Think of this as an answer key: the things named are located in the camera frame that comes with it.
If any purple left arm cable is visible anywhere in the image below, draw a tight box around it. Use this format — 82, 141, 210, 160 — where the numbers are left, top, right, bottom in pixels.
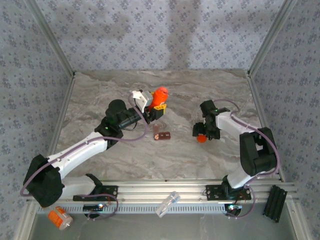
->
19, 96, 150, 222

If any small brown chocolate piece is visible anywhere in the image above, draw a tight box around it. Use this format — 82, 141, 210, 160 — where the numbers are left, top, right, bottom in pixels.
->
153, 124, 172, 141

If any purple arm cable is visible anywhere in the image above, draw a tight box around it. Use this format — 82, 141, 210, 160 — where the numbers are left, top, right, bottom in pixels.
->
19, 96, 150, 222
213, 99, 281, 221

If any grey slotted cable duct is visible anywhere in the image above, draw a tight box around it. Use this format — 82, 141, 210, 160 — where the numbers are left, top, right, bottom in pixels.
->
37, 202, 227, 216

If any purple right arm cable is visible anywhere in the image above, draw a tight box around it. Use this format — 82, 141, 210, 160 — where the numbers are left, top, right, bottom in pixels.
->
213, 99, 281, 221

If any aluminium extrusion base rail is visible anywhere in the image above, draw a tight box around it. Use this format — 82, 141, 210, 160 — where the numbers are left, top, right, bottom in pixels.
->
26, 177, 300, 203

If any orange bottle with white cap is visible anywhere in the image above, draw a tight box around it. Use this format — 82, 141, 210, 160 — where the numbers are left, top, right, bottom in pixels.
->
47, 206, 74, 231

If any orange pill bottle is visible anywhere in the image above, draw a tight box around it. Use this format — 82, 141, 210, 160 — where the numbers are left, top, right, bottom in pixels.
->
149, 86, 170, 109

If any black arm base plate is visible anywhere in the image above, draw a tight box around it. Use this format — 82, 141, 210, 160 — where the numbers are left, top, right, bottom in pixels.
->
72, 184, 119, 202
205, 184, 252, 202

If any clear plastic tube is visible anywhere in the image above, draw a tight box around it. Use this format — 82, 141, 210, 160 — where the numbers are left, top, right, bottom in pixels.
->
155, 191, 181, 218

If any small circuit board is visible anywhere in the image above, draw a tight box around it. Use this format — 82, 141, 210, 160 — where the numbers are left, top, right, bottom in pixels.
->
224, 203, 243, 212
83, 203, 105, 212

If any aluminium corner post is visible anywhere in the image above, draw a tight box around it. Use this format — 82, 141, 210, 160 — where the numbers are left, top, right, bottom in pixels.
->
246, 0, 300, 77
23, 0, 77, 78

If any black extrusion piece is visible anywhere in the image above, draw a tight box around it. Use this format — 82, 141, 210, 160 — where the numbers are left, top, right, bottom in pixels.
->
261, 184, 288, 224

